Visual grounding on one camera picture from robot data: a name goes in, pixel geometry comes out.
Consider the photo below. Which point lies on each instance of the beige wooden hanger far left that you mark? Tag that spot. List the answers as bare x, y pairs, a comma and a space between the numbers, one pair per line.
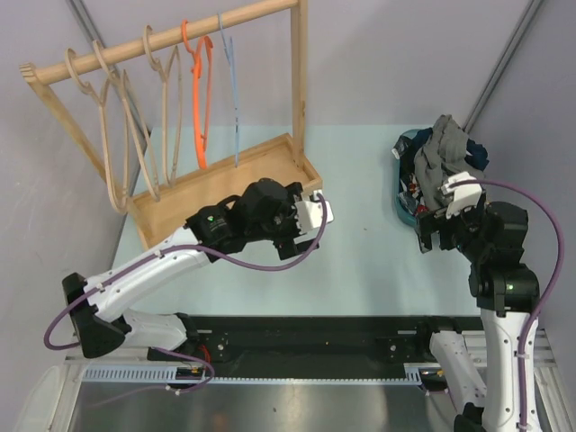
118, 194

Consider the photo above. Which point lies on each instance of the beige wooden hanger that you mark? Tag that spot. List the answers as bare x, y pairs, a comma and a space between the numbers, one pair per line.
118, 194
170, 165
145, 153

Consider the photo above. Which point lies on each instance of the orange plastic hanger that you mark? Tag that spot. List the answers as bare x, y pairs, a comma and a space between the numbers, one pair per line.
201, 131

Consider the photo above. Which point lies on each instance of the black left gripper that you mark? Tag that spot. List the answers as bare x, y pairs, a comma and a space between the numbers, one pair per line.
285, 245

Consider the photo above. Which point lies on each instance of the navy blue garment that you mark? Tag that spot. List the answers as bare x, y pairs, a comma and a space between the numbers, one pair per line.
476, 155

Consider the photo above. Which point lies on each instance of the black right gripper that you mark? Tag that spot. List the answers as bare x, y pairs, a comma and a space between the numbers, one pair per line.
429, 221

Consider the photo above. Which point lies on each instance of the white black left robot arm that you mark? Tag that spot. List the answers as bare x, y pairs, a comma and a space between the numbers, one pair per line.
260, 230

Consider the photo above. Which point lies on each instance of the white slotted cable duct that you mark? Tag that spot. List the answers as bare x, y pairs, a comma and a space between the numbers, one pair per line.
177, 374

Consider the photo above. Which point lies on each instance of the colourful cartoon print garment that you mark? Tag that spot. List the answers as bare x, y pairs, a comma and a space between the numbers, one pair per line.
410, 194

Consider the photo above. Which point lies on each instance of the wooden clothes rack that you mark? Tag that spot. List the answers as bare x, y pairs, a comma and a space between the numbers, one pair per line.
281, 158

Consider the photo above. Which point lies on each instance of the teal plastic laundry basket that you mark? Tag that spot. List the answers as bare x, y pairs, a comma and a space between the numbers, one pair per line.
404, 151

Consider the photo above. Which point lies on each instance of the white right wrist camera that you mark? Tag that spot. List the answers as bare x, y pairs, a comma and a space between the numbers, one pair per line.
461, 192

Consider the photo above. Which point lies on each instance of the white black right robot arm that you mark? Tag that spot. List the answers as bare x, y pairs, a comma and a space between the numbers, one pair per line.
491, 237

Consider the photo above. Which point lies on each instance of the grey drawstring shorts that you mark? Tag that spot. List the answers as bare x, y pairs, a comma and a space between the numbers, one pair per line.
442, 155

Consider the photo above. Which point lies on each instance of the light blue wire hanger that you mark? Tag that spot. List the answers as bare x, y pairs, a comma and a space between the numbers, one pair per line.
229, 54

